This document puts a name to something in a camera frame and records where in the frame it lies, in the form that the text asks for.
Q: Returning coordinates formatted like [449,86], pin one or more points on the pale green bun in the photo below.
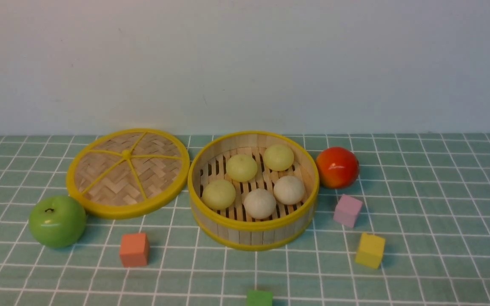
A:
[219,194]
[241,167]

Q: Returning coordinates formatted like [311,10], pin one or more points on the pale yellow bun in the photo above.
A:
[278,157]

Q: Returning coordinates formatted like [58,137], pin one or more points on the white bun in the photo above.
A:
[259,204]
[289,190]

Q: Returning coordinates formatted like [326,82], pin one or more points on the white bun front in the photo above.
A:
[289,190]

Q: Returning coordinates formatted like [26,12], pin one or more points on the bamboo steamer tray yellow rim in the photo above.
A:
[234,227]

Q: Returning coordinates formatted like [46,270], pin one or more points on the bamboo steamer lid yellow rim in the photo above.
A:
[129,173]

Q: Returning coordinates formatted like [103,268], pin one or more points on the red tomato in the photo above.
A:
[338,168]

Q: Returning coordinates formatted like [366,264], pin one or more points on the pink cube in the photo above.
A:
[347,210]

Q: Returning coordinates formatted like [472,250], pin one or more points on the green cube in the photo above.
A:
[259,298]

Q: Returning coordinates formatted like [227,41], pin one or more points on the orange cube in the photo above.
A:
[134,250]

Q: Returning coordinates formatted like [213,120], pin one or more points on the yellow cube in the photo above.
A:
[370,250]

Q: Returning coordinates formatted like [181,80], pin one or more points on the green apple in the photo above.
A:
[57,222]

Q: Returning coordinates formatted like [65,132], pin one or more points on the green checkered tablecloth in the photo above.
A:
[427,194]

